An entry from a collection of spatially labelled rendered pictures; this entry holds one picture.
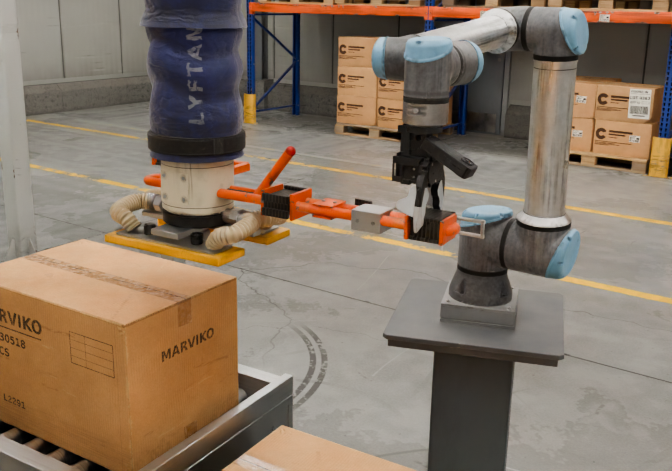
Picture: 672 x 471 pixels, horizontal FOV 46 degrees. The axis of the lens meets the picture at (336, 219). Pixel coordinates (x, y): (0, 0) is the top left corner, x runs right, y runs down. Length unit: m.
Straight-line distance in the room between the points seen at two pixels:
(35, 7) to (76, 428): 10.55
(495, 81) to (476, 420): 8.35
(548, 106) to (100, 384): 1.33
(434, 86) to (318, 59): 10.54
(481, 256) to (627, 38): 7.88
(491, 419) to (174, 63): 1.41
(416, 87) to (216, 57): 0.48
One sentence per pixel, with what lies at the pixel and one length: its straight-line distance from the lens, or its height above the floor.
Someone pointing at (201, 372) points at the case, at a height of 0.73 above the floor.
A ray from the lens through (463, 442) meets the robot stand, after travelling 2.56.
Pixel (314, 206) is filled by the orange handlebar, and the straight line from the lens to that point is 1.72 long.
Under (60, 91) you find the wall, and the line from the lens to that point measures 12.48.
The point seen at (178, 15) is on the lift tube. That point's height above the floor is 1.63.
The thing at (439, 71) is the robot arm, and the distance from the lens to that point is 1.56.
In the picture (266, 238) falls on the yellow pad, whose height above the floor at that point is 1.11.
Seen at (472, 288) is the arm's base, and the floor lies 0.85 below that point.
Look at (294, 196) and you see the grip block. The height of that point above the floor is 1.25.
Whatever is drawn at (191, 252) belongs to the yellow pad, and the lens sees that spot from 1.80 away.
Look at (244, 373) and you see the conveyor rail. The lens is 2.42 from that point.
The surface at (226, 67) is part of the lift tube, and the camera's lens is 1.81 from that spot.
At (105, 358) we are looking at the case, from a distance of 1.97.
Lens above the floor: 1.66
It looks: 15 degrees down
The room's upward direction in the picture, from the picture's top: 1 degrees clockwise
